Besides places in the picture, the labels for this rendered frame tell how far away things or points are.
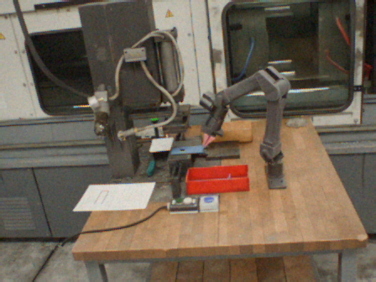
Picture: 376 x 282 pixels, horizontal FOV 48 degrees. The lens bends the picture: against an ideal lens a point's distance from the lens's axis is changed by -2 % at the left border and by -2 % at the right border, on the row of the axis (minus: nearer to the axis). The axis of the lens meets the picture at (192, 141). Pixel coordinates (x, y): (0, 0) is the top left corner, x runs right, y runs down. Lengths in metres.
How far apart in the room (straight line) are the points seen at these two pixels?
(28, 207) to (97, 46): 1.66
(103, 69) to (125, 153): 0.38
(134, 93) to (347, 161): 1.38
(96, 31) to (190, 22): 0.76
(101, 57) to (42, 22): 0.92
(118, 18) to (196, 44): 0.76
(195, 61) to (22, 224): 1.70
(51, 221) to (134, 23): 1.80
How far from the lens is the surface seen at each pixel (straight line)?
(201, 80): 2.45
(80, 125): 2.72
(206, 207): 1.60
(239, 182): 1.70
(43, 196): 3.07
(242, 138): 2.14
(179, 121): 1.82
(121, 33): 1.76
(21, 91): 2.84
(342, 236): 1.48
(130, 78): 1.79
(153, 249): 1.47
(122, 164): 1.94
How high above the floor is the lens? 1.76
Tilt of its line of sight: 23 degrees down
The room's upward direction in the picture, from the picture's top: 7 degrees counter-clockwise
